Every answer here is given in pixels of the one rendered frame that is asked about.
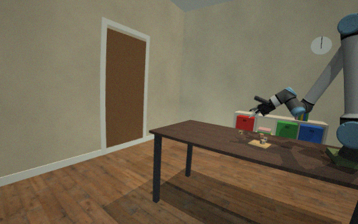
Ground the tan flat mat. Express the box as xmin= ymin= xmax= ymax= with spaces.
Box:
xmin=247 ymin=140 xmax=271 ymax=149

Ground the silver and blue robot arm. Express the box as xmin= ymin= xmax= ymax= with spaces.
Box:
xmin=270 ymin=13 xmax=358 ymax=163

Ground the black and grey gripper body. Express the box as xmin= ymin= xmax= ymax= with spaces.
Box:
xmin=257 ymin=100 xmax=276 ymax=116

